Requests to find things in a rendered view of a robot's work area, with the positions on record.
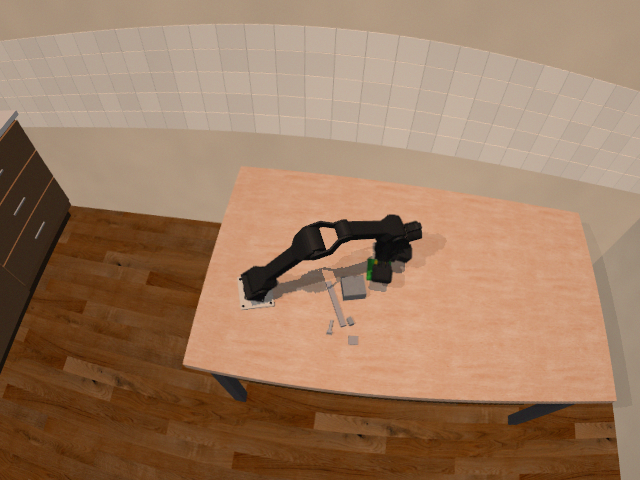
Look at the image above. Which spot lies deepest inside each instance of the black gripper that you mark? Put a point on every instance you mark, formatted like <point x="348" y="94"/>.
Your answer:
<point x="381" y="272"/>

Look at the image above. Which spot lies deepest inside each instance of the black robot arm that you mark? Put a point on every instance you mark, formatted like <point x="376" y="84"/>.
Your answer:
<point x="308" y="244"/>

